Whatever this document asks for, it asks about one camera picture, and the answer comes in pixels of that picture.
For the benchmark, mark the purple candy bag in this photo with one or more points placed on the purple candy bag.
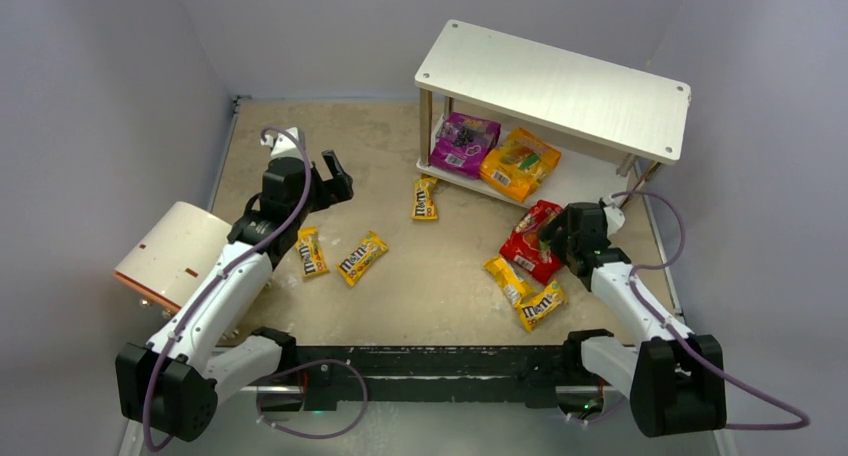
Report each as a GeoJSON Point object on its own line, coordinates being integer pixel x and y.
{"type": "Point", "coordinates": [463, 142]}

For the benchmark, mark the yellow m&m bag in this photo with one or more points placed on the yellow m&m bag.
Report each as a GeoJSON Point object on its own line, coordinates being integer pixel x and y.
{"type": "Point", "coordinates": [313, 262]}
{"type": "Point", "coordinates": [537, 307]}
{"type": "Point", "coordinates": [424, 208]}
{"type": "Point", "coordinates": [358, 262]}
{"type": "Point", "coordinates": [513, 286]}

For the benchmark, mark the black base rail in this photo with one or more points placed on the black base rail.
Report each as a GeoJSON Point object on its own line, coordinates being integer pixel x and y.
{"type": "Point", "coordinates": [536, 376]}

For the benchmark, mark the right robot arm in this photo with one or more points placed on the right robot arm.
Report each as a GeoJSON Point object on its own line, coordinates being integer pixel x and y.
{"type": "Point", "coordinates": [665, 374]}

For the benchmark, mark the white cylinder roll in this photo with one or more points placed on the white cylinder roll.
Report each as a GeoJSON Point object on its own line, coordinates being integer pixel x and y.
{"type": "Point", "coordinates": [170, 262]}

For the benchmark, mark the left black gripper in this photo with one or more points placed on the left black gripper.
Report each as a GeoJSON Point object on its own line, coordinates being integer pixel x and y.
{"type": "Point", "coordinates": [325, 187]}

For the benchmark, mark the orange candy bag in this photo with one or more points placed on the orange candy bag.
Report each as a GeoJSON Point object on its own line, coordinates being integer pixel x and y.
{"type": "Point", "coordinates": [518, 166]}

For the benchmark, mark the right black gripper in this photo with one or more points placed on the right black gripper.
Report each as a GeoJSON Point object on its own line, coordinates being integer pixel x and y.
{"type": "Point", "coordinates": [556, 235]}

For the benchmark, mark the white two-tier shelf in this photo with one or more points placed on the white two-tier shelf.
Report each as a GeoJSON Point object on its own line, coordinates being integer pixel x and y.
{"type": "Point", "coordinates": [601, 116]}

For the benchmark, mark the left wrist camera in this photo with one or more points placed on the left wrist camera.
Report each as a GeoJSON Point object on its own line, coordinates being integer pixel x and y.
{"type": "Point", "coordinates": [283, 144]}

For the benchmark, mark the yellow m&m bag flipped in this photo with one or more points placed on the yellow m&m bag flipped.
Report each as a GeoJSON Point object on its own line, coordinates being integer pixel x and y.
{"type": "Point", "coordinates": [513, 286]}

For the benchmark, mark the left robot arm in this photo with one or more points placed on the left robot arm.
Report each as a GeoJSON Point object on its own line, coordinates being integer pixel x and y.
{"type": "Point", "coordinates": [174, 382]}

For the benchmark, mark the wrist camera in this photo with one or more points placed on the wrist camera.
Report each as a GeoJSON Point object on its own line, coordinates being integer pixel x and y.
{"type": "Point", "coordinates": [614, 215]}
{"type": "Point", "coordinates": [283, 144]}

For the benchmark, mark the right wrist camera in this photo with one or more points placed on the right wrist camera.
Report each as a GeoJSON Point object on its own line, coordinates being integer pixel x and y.
{"type": "Point", "coordinates": [614, 215]}

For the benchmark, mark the red candy bag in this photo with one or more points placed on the red candy bag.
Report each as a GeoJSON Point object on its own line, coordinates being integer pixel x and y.
{"type": "Point", "coordinates": [523, 248]}

